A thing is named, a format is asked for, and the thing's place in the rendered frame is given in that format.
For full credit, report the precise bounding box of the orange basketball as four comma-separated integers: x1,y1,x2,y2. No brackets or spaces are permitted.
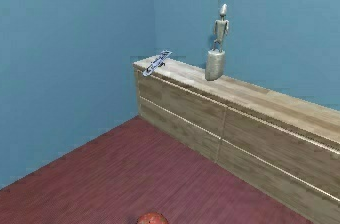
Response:
135,212,170,224

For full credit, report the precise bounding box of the grey human figure statue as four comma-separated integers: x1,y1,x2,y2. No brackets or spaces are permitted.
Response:
204,3,230,82

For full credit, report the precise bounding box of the wooden chest of drawers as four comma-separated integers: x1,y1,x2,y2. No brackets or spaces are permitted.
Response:
132,55,340,224

